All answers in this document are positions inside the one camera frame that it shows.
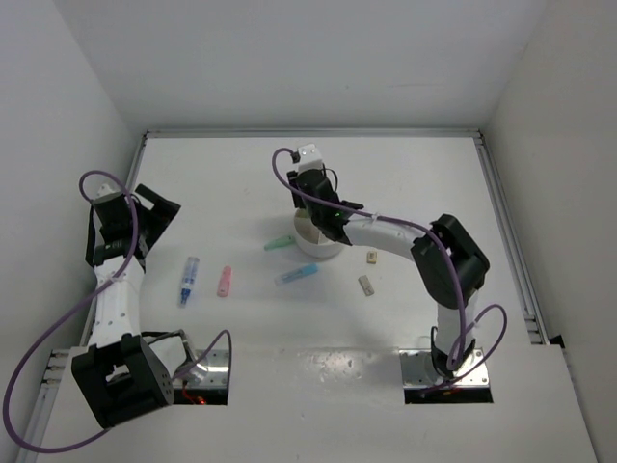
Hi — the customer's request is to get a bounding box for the white round compartment organizer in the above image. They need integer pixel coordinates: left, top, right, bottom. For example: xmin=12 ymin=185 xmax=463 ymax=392
xmin=293 ymin=208 xmax=343 ymax=259

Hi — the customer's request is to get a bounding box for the blue highlighter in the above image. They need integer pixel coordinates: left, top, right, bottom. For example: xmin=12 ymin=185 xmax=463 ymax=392
xmin=275 ymin=263 xmax=319 ymax=286

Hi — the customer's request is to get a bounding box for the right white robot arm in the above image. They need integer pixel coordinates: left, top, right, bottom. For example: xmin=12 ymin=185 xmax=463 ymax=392
xmin=286 ymin=168 xmax=490 ymax=379

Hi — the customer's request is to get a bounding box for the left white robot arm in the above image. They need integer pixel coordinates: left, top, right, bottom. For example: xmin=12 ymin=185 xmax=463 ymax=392
xmin=71 ymin=184 xmax=195 ymax=429

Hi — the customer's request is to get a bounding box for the blue glue pen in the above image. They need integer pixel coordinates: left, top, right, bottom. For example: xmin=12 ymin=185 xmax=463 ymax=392
xmin=178 ymin=257 xmax=200 ymax=308

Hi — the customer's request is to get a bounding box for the green clear-cap highlighter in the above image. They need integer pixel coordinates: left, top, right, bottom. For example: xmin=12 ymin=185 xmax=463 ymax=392
xmin=263 ymin=234 xmax=296 ymax=251

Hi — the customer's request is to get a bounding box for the yellow small eraser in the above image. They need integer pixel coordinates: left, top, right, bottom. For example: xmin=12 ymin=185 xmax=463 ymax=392
xmin=366 ymin=250 xmax=378 ymax=264

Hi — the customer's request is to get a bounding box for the pink highlighter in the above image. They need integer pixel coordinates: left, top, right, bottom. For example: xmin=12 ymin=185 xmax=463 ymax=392
xmin=217 ymin=266 xmax=232 ymax=298

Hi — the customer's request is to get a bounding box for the beige long eraser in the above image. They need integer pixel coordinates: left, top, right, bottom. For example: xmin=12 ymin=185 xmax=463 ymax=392
xmin=358 ymin=275 xmax=375 ymax=297

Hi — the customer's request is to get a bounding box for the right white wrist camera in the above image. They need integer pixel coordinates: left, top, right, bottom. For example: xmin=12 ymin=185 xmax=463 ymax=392
xmin=297 ymin=144 xmax=324 ymax=173

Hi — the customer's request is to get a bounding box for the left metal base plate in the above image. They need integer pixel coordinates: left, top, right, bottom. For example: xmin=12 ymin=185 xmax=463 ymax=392
xmin=174 ymin=348 xmax=229 ymax=389

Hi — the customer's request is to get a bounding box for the metal base plate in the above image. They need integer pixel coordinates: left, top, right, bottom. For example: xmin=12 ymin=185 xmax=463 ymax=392
xmin=174 ymin=348 xmax=229 ymax=389
xmin=399 ymin=349 xmax=490 ymax=390

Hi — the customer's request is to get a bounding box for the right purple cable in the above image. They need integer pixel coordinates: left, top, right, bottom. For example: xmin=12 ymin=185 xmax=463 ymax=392
xmin=271 ymin=148 xmax=508 ymax=387

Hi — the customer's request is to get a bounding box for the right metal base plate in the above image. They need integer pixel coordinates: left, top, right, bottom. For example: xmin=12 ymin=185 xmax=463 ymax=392
xmin=399 ymin=349 xmax=490 ymax=390

